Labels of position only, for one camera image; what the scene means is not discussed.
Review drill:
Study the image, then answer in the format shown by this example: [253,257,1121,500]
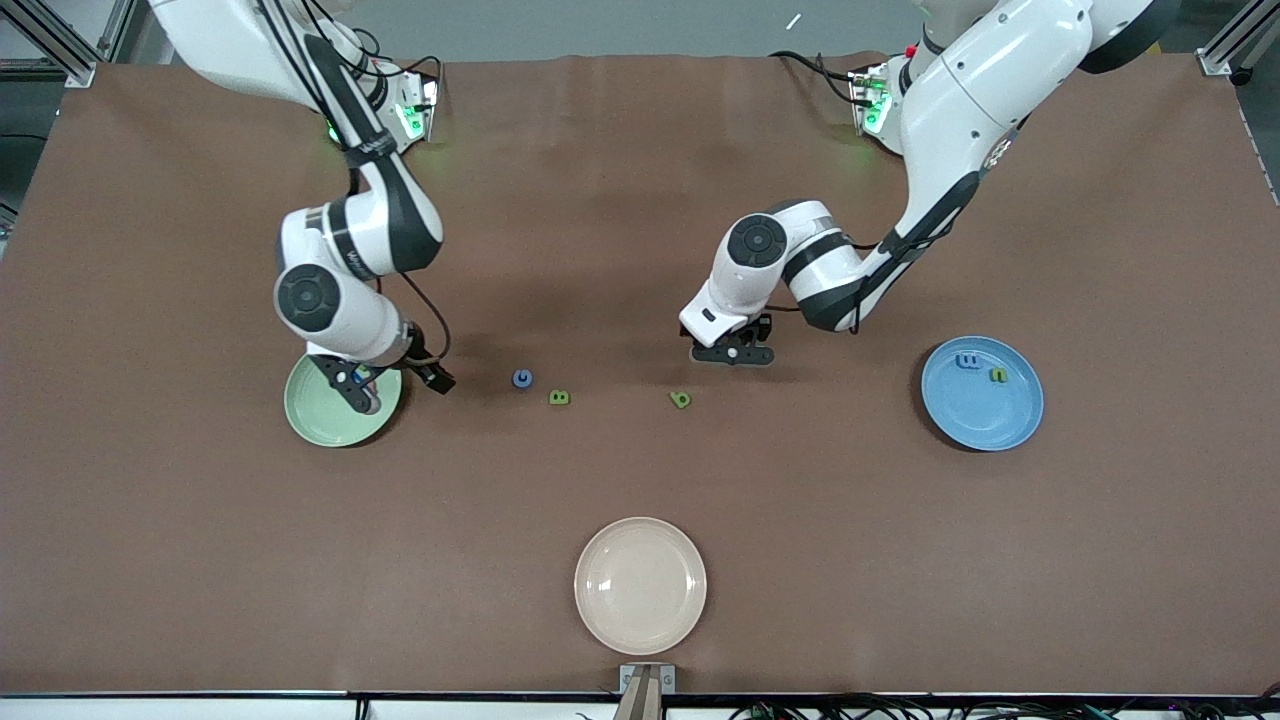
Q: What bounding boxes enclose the beige plate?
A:
[574,516,708,657]

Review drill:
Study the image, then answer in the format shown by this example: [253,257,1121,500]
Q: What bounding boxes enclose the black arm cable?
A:
[255,0,453,371]
[760,120,1031,336]

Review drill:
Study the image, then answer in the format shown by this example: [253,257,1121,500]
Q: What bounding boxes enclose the white table edge rail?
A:
[0,692,1280,720]

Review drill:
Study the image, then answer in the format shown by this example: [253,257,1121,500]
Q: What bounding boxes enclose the black base power cable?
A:
[768,50,866,109]
[350,30,444,113]

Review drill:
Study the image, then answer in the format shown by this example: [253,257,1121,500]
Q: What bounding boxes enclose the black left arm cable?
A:
[760,120,1031,336]

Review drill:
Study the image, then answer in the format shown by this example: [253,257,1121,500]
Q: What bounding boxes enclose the brown table cover sheet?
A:
[0,52,1280,697]

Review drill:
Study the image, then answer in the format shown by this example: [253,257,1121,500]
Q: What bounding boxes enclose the blue plate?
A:
[921,336,1045,452]

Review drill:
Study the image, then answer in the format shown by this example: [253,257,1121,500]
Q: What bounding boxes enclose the tangled black cables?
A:
[728,693,1280,720]

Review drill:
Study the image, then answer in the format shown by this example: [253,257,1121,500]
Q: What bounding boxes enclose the aluminium frame post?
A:
[20,0,136,89]
[1197,0,1280,78]

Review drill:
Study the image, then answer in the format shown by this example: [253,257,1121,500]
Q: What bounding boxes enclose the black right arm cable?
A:
[255,0,453,371]

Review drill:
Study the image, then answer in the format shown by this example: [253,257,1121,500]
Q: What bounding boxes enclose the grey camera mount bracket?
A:
[612,664,677,720]

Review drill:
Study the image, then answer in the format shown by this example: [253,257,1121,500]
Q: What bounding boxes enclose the light green plate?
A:
[284,345,403,448]

